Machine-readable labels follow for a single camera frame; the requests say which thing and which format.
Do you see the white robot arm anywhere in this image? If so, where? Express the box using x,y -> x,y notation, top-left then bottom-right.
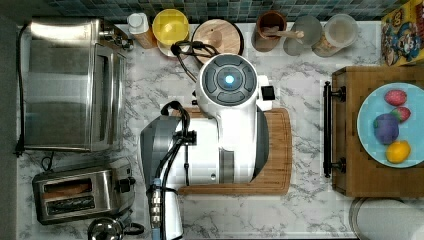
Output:
138,53 -> 268,240

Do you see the stainless steel toaster oven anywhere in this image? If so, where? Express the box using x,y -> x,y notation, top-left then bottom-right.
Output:
17,17 -> 133,152

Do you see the stainless steel two-slot toaster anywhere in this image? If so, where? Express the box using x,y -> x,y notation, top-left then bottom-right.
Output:
32,158 -> 136,225

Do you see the black canister with wooden lid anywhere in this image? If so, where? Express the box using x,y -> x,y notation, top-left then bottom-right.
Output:
192,19 -> 244,55

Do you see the bamboo cutting board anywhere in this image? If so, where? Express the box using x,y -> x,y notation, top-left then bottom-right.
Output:
178,108 -> 292,195

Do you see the brown utensil holder cup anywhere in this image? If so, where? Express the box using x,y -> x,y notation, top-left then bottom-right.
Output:
251,10 -> 287,52

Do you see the yellow mug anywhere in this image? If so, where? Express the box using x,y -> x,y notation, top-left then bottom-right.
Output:
152,9 -> 190,57

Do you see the wooden spoon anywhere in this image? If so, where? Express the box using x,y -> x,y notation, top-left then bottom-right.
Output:
262,26 -> 304,39

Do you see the white-capped orange bottle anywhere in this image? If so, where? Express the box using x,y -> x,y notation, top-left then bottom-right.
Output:
127,13 -> 157,49

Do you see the frosted plastic container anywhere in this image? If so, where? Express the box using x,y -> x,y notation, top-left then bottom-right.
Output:
283,14 -> 323,57

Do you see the wooden drawer box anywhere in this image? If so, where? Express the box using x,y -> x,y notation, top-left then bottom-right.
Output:
324,66 -> 424,198

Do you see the clear jar with lid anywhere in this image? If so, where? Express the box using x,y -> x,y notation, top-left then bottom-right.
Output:
312,14 -> 359,57

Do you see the brown toast slice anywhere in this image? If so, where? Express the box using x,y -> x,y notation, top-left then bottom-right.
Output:
42,184 -> 91,199

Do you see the purple toy eggplant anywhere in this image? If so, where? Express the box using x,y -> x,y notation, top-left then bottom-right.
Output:
373,113 -> 399,145

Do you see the red toy strawberry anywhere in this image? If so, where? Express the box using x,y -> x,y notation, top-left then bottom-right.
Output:
391,106 -> 411,123
384,89 -> 407,106

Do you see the yellow toy lemon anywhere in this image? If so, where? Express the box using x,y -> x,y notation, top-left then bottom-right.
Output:
386,140 -> 411,164

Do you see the white paper towel roll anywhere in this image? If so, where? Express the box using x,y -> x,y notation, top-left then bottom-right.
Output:
349,198 -> 424,240

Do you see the light blue plate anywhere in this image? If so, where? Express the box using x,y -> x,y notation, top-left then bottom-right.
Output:
357,83 -> 424,168

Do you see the colourful cereal box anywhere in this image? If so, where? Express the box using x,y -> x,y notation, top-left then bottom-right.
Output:
381,0 -> 424,66

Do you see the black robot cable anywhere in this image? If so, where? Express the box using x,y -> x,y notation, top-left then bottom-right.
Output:
170,40 -> 220,84

